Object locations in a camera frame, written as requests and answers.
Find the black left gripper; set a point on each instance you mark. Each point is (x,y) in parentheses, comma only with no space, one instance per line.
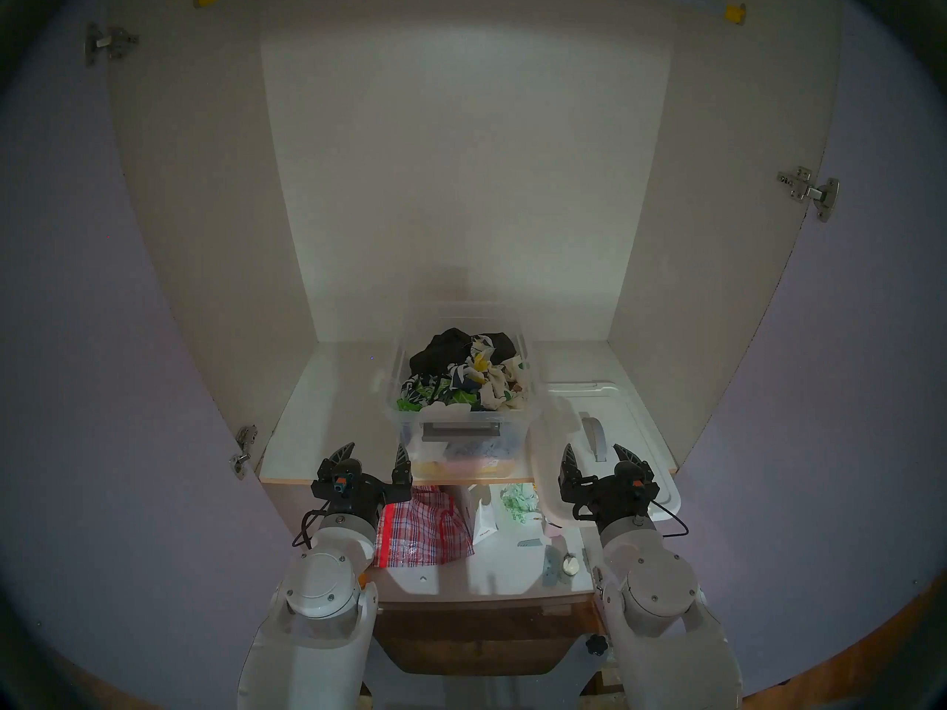
(362,494)

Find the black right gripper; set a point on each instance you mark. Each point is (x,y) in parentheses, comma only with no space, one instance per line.
(614,498)

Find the white plastic bin lid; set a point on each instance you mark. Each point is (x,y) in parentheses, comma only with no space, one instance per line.
(629,420)

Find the navy green floral garment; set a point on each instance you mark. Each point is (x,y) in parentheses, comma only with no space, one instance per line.
(429,390)

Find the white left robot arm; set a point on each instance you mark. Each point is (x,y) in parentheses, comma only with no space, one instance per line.
(325,590)

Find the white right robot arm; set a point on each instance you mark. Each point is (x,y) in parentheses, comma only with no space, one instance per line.
(658,590)

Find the clear plastic storage bin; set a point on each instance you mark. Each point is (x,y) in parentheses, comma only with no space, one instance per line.
(459,429)

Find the white wardrobe shelf board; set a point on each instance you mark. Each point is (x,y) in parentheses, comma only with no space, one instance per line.
(325,420)

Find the yellow folded garment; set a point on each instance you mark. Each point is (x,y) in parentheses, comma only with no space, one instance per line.
(444,470)

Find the red plaid bag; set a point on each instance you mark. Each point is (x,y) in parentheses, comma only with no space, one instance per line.
(422,527)

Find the green patterned plastic bag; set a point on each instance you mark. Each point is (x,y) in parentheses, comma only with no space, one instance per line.
(518,501)

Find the pink folded garment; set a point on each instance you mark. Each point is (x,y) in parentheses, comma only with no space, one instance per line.
(473,461)

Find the small round white object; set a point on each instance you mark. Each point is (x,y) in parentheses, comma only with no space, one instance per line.
(570,565)

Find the blue grey folded garment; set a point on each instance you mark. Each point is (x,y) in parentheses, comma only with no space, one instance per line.
(481,446)

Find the white spotted garment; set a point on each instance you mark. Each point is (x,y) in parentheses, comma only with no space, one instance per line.
(503,390)

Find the white paper carton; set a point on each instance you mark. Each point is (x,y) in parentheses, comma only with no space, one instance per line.
(482,523)

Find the steel cabinet door hinge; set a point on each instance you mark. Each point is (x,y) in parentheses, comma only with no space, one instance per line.
(810,192)
(107,43)
(243,450)

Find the black garment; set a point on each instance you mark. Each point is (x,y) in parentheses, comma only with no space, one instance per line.
(444,350)

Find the black star knob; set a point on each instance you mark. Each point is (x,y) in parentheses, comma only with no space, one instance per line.
(596,646)

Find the brown wooden panel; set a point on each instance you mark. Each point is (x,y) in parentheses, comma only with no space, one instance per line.
(473,634)

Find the lilac wardrobe door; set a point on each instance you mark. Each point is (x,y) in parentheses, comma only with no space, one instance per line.
(89,346)
(851,383)

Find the white wardrobe carcass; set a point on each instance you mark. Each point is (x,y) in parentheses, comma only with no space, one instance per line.
(466,161)

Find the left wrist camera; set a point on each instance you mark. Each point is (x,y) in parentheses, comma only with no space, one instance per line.
(340,484)

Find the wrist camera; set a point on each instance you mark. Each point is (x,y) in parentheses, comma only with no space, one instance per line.
(340,484)
(637,485)

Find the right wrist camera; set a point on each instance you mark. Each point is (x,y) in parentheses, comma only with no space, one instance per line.
(637,485)

